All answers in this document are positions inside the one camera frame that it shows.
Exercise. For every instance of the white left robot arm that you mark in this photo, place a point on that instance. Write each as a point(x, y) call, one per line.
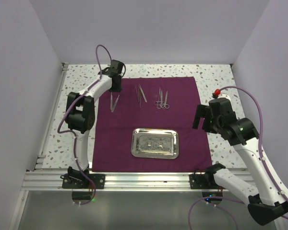
point(80, 110)

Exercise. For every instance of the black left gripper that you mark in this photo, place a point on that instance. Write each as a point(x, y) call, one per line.
point(118, 88)

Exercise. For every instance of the stainless steel instrument tray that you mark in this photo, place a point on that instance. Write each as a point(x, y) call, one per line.
point(155, 143)

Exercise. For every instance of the steel surgical scissors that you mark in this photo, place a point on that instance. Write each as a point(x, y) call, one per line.
point(159, 102)

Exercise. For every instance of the pointed steel tweezers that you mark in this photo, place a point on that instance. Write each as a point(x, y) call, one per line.
point(139, 95)

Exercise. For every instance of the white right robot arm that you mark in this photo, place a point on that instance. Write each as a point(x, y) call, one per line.
point(267, 199)

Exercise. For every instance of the steel forceps with ring handles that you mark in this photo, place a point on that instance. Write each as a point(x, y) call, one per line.
point(165, 104)

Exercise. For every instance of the purple surgical cloth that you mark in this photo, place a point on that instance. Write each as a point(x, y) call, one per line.
point(113, 138)

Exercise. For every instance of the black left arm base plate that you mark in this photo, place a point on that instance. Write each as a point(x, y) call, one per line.
point(74, 179)

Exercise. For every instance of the aluminium table edge rail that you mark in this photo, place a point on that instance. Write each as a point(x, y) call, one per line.
point(47, 180)

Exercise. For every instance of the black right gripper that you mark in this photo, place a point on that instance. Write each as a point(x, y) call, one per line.
point(203, 111)

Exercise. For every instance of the steel scalpel handle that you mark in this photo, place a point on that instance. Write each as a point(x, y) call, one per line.
point(142, 92)

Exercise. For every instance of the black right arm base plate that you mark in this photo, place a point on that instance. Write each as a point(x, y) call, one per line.
point(203, 180)

